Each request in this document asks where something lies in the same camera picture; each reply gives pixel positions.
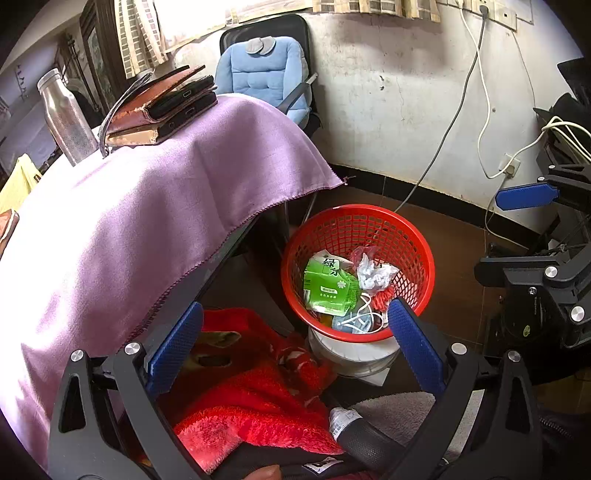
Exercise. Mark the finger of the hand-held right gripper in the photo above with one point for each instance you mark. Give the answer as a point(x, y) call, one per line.
point(521, 196)
point(512, 272)

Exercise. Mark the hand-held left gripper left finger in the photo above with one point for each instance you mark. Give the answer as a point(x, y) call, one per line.
point(178, 344)

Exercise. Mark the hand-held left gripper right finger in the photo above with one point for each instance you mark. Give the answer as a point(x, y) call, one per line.
point(415, 344)

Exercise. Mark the blue face mask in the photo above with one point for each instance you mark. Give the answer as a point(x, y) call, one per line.
point(355, 323)

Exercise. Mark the white paper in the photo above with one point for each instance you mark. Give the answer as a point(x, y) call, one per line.
point(371, 277)

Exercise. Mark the green tissue packet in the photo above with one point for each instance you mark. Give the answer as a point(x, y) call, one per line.
point(328, 286)

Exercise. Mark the clear plastic wrapper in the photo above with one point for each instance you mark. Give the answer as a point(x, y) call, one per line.
point(362, 253)

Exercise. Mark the red plastic basket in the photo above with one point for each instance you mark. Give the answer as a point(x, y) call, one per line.
point(397, 230)

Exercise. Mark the white plastic bucket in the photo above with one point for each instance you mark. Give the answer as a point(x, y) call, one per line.
point(351, 355)

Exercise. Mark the grey fleece cloth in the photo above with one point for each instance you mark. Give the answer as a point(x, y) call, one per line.
point(415, 410)

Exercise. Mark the red fleece blanket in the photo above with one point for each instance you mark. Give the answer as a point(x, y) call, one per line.
point(240, 406)

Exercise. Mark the purple tablecloth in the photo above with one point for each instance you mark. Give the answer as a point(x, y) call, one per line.
point(138, 207)

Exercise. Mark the tan leather phone case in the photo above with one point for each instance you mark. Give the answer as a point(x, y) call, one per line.
point(138, 134)

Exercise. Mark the yellow cloth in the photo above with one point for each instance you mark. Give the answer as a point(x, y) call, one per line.
point(18, 184)

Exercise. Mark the plaid curtain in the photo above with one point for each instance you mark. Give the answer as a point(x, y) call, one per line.
point(369, 7)
point(138, 37)

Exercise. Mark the brown leather wallet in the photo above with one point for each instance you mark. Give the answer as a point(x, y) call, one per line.
point(138, 99)

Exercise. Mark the steel water bottle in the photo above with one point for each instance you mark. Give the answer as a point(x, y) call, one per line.
point(67, 120)

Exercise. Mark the blue seat cushion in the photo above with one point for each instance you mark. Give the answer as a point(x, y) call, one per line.
point(258, 78)

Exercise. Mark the blue cushioned chair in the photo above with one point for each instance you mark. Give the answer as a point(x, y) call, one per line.
point(286, 25)

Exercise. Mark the dark cabinet with picture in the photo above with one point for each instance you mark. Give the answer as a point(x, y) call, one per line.
point(99, 55)

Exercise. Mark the white wall socket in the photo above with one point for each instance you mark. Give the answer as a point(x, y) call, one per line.
point(510, 165)

